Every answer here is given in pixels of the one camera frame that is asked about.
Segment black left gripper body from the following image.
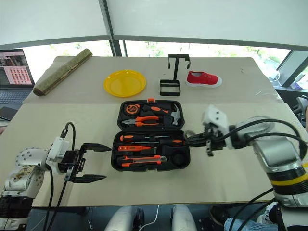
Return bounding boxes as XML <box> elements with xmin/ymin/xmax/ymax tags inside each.
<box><xmin>57</xmin><ymin>143</ymin><xmax>87</xmax><ymax>182</ymax></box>

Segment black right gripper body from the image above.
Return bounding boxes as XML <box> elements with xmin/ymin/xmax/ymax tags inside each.
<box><xmin>203</xmin><ymin>122</ymin><xmax>229</xmax><ymax>157</ymax></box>

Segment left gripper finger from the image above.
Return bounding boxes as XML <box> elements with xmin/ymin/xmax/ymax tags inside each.
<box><xmin>83</xmin><ymin>143</ymin><xmax>113</xmax><ymax>152</ymax></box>
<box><xmin>72</xmin><ymin>175</ymin><xmax>107</xmax><ymax>184</ymax></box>

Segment orange black screwdriver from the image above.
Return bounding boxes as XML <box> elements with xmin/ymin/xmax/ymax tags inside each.
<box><xmin>144</xmin><ymin>139</ymin><xmax>186</xmax><ymax>146</ymax></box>
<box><xmin>119</xmin><ymin>134</ymin><xmax>170</xmax><ymax>142</ymax></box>

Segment orange voltage tester pen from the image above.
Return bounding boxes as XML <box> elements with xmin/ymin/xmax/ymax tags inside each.
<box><xmin>117</xmin><ymin>145</ymin><xmax>157</xmax><ymax>152</ymax></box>

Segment orange black utility knife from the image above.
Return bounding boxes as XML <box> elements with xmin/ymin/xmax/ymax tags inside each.
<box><xmin>116</xmin><ymin>155</ymin><xmax>167</xmax><ymax>168</ymax></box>

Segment black tool case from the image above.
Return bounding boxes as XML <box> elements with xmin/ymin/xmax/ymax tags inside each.
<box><xmin>111</xmin><ymin>98</ymin><xmax>191</xmax><ymax>172</ymax></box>

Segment black orange claw hammer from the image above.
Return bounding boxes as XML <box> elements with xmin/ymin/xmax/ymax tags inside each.
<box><xmin>146</xmin><ymin>104</ymin><xmax>181</xmax><ymax>126</ymax></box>

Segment black orange tape measure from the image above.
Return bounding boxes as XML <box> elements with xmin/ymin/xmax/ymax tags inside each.
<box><xmin>125</xmin><ymin>103</ymin><xmax>141</xmax><ymax>115</ymax></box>

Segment white rounded shape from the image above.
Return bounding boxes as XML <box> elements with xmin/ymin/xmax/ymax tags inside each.
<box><xmin>172</xmin><ymin>204</ymin><xmax>198</xmax><ymax>231</ymax></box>
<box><xmin>105</xmin><ymin>205</ymin><xmax>140</xmax><ymax>231</ymax></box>

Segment red canvas shoe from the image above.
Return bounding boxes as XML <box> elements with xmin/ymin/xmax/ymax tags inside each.
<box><xmin>185</xmin><ymin>71</ymin><xmax>222</xmax><ymax>88</ymax></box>

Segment yellow plastic plate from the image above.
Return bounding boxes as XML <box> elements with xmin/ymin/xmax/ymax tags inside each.
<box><xmin>103</xmin><ymin>69</ymin><xmax>147</xmax><ymax>98</ymax></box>

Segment black metal hanger stand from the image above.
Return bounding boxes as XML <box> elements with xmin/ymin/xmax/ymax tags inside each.
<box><xmin>159</xmin><ymin>54</ymin><xmax>190</xmax><ymax>97</ymax></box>

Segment black shoe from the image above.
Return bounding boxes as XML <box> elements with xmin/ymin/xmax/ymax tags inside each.
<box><xmin>209</xmin><ymin>205</ymin><xmax>231</xmax><ymax>226</ymax></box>

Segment rolled bamboo mat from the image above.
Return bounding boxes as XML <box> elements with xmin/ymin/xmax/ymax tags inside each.
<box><xmin>33</xmin><ymin>48</ymin><xmax>93</xmax><ymax>96</ymax></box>

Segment blue jeans leg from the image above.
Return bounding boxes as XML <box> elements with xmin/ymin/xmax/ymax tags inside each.
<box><xmin>224</xmin><ymin>216</ymin><xmax>277</xmax><ymax>231</ymax></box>

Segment open laptop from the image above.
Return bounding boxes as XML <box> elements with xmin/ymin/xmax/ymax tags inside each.
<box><xmin>0</xmin><ymin>49</ymin><xmax>36</xmax><ymax>104</ymax></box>

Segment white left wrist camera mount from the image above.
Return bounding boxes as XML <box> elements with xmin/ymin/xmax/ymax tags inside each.
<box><xmin>45</xmin><ymin>136</ymin><xmax>70</xmax><ymax>169</ymax></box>

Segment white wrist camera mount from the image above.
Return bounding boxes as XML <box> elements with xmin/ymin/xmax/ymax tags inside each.
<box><xmin>45</xmin><ymin>136</ymin><xmax>70</xmax><ymax>169</ymax></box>
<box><xmin>201</xmin><ymin>104</ymin><xmax>229</xmax><ymax>140</ymax></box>

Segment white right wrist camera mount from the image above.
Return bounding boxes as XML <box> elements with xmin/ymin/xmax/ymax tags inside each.
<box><xmin>201</xmin><ymin>104</ymin><xmax>229</xmax><ymax>140</ymax></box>

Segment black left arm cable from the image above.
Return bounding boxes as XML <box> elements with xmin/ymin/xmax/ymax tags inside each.
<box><xmin>43</xmin><ymin>121</ymin><xmax>77</xmax><ymax>231</ymax></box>

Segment orange handled pliers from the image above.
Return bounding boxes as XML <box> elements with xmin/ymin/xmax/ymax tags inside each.
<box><xmin>122</xmin><ymin>115</ymin><xmax>161</xmax><ymax>127</ymax></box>

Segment thin white cable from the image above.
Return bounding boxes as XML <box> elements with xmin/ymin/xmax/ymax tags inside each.
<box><xmin>144</xmin><ymin>205</ymin><xmax>160</xmax><ymax>231</ymax></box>

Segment grey window frame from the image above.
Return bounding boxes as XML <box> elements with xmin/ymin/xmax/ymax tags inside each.
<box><xmin>0</xmin><ymin>0</ymin><xmax>308</xmax><ymax>57</ymax></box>

